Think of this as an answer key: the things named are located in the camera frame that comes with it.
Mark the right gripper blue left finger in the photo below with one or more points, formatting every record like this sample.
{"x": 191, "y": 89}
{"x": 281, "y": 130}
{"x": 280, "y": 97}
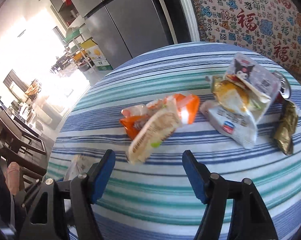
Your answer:
{"x": 85, "y": 190}

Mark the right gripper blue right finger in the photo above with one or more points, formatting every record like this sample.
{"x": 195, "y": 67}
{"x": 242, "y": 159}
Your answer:
{"x": 212, "y": 190}

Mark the white floral paper box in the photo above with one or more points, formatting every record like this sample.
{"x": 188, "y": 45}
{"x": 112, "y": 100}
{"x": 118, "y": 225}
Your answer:
{"x": 79, "y": 164}

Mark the white burger snack bag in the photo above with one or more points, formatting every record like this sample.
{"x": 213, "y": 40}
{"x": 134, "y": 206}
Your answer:
{"x": 236, "y": 109}

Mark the gold green foil wrapper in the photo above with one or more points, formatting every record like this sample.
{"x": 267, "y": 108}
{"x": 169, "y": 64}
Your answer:
{"x": 283, "y": 135}

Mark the orange snack wrapper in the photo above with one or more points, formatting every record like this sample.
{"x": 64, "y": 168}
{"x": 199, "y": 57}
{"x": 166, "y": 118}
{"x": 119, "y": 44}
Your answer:
{"x": 150, "y": 125}

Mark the Kuromi clear plastic tray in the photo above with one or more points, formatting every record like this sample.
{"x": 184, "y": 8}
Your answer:
{"x": 254, "y": 77}

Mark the crushed red soda can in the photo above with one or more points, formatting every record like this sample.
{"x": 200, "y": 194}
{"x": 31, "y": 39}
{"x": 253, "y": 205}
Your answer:
{"x": 285, "y": 89}

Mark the person's left hand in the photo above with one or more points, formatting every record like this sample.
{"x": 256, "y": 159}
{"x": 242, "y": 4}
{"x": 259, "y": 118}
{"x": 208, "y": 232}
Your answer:
{"x": 12, "y": 177}

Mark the dark wooden chair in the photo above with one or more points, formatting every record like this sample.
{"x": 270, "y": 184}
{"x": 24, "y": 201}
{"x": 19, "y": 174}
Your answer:
{"x": 20, "y": 146}

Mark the striped blue tablecloth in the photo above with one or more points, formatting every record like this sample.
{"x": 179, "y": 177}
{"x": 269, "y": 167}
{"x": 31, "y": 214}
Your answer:
{"x": 155, "y": 200}

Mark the yellow cardboard box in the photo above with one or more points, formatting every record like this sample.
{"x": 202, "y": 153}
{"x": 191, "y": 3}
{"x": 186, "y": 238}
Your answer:
{"x": 96, "y": 55}

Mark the white storage rack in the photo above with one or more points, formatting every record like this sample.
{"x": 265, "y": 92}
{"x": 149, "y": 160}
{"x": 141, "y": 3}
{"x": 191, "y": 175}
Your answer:
{"x": 75, "y": 53}

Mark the grey multi-door refrigerator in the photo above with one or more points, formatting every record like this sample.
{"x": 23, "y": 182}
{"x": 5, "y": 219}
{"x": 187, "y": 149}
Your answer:
{"x": 125, "y": 29}

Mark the patterned fu character blanket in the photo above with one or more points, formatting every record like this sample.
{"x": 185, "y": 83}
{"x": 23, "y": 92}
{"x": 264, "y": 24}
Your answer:
{"x": 269, "y": 27}

